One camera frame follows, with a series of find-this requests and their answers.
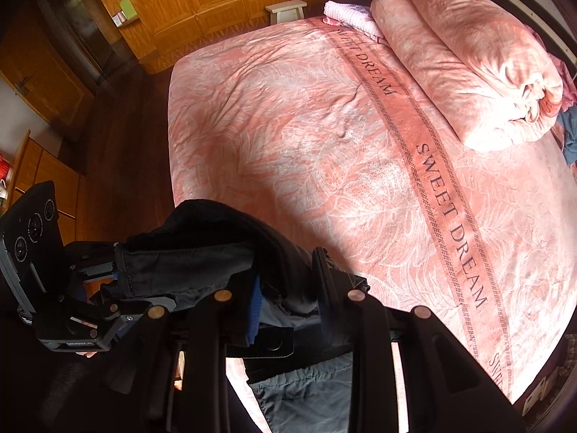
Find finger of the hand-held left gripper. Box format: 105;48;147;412
64;240;122;283
88;293;151;326

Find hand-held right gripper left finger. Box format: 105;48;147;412
103;279;263;433

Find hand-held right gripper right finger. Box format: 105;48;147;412
312;247;529;433

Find black padded pants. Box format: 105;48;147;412
99;198;371;433

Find low wooden cabinet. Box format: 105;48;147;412
0;128;89;247

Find bed with pink sheet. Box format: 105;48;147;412
167;13;577;405

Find wooden door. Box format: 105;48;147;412
0;27;96;132

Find folded pink quilt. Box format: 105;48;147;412
370;0;565;152

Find folded white pink towel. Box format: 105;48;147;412
323;0;389;41

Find white wooden stool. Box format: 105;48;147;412
265;1;308;26

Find blue cloth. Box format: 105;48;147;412
556;107;577;166

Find wooden wardrobe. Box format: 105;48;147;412
103;0;406;74

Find crumpled pink cloth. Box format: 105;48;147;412
547;26;577;114

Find dark wooden headboard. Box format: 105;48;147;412
469;0;577;69

